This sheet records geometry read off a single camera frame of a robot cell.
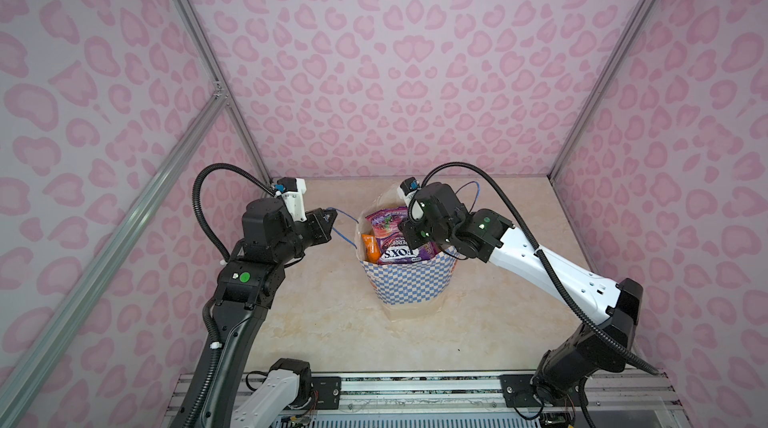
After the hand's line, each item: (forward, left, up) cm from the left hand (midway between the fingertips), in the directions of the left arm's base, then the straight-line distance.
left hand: (336, 207), depth 66 cm
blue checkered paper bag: (-10, -16, -21) cm, 28 cm away
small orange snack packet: (-2, -7, -15) cm, 16 cm away
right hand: (+1, -14, -8) cm, 16 cm away
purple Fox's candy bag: (-4, -12, -11) cm, 17 cm away
